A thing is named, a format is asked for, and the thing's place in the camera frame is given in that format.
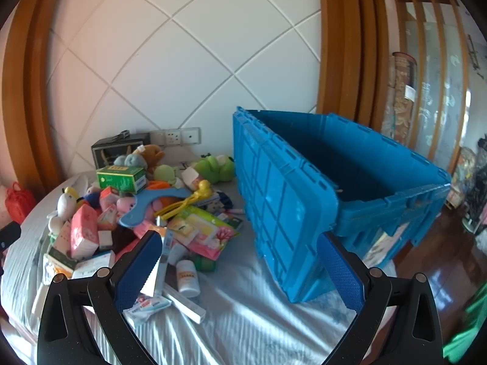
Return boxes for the long white box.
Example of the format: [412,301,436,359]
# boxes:
[163,283,207,323]

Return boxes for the red bag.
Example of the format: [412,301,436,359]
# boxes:
[5,182,37,225]

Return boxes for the white quilted headboard panel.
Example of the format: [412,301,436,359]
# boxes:
[46,0,324,168]

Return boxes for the tall white carton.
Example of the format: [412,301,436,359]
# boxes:
[152,228,175,299]

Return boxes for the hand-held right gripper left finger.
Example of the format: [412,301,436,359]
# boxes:
[37,230,163,365]

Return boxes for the blue curved plastic toy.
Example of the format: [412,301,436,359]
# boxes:
[119,187,191,229]

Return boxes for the light green round plush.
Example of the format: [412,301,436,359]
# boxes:
[154,165,179,185]

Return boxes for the small green packet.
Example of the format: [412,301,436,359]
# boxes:
[194,256,217,272]

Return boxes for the black desk clock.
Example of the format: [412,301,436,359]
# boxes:
[91,131,151,170]

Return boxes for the wooden slat glass partition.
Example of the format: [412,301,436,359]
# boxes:
[391,0,473,176]

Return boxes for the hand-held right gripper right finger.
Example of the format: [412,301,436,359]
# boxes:
[317,232,445,365]

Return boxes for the curved wooden frame post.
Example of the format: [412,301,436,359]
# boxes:
[316,0,396,134]
[0,0,100,198]

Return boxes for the pink tissue pack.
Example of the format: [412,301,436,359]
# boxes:
[70,204,100,259]

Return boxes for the brown bear plush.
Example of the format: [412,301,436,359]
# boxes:
[133,144,166,177]

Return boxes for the blue plastic storage crate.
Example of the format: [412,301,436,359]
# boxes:
[232,106,452,304]

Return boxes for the white blue wet wipes pack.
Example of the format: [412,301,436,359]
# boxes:
[124,294,173,325]

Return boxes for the green cardboard box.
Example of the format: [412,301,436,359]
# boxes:
[96,165,147,194]

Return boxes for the white pill bottle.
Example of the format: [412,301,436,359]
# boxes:
[176,259,200,298]

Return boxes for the white plush with yellow bow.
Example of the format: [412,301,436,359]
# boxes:
[56,186,81,222]

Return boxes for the pink green wipes pack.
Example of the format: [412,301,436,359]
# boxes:
[167,205,236,261]

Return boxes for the grey blue plush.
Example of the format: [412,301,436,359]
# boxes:
[113,154,147,170]

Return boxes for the yellow duck clip toy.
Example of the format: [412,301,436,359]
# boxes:
[155,180,213,219]

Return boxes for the green cloth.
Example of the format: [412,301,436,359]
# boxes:
[442,296,483,364]

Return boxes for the green frog plush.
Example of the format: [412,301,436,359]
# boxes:
[194,154,236,183]

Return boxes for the dark room clutter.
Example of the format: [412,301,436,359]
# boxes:
[449,133,487,236]

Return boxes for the rolled patterned carpet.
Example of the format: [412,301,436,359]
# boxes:
[380,51,418,141]

